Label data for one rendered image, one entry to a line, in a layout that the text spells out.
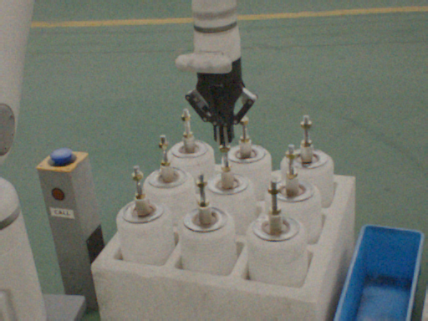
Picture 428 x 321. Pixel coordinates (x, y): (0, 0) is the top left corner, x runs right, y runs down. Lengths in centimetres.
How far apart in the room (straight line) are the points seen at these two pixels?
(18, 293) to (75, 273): 53
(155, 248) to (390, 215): 64
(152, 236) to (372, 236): 44
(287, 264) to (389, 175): 72
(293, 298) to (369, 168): 77
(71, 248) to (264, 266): 41
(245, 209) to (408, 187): 60
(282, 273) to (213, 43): 38
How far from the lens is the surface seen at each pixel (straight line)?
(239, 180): 124
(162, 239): 117
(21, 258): 82
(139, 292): 119
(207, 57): 107
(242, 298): 111
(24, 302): 85
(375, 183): 173
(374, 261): 140
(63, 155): 124
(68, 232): 130
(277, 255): 108
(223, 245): 112
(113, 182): 181
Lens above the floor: 87
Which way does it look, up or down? 28 degrees down
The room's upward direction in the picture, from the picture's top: 7 degrees counter-clockwise
